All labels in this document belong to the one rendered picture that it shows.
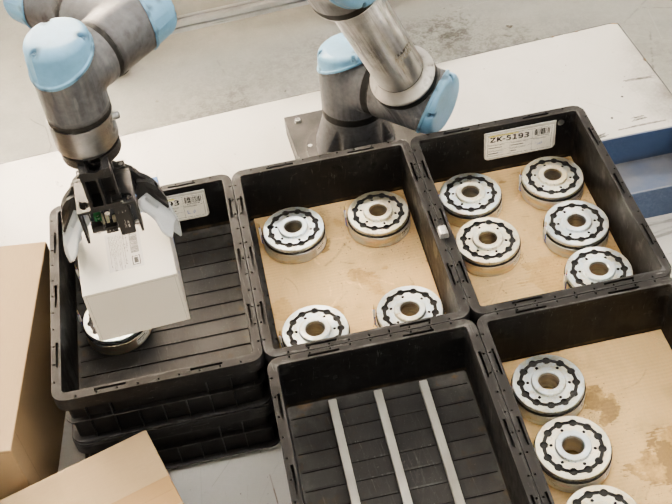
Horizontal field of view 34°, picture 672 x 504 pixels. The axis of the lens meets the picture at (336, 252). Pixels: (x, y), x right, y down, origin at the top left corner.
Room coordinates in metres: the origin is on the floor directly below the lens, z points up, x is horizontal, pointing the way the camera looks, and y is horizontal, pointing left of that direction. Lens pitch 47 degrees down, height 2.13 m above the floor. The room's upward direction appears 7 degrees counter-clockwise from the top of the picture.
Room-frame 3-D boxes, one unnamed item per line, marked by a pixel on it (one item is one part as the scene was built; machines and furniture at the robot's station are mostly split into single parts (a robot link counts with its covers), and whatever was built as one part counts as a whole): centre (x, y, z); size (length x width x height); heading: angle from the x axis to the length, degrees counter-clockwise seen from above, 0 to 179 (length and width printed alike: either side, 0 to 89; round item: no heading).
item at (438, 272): (1.16, -0.01, 0.87); 0.40 x 0.30 x 0.11; 5
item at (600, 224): (1.20, -0.39, 0.86); 0.10 x 0.10 x 0.01
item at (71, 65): (1.01, 0.27, 1.41); 0.09 x 0.08 x 0.11; 140
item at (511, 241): (1.18, -0.24, 0.86); 0.10 x 0.10 x 0.01
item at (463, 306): (1.16, -0.01, 0.92); 0.40 x 0.30 x 0.02; 5
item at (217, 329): (1.13, 0.29, 0.87); 0.40 x 0.30 x 0.11; 5
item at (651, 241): (1.19, -0.31, 0.92); 0.40 x 0.30 x 0.02; 5
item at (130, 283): (1.03, 0.28, 1.09); 0.20 x 0.12 x 0.09; 9
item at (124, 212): (1.00, 0.27, 1.25); 0.09 x 0.08 x 0.12; 9
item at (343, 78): (1.59, -0.07, 0.91); 0.13 x 0.12 x 0.14; 50
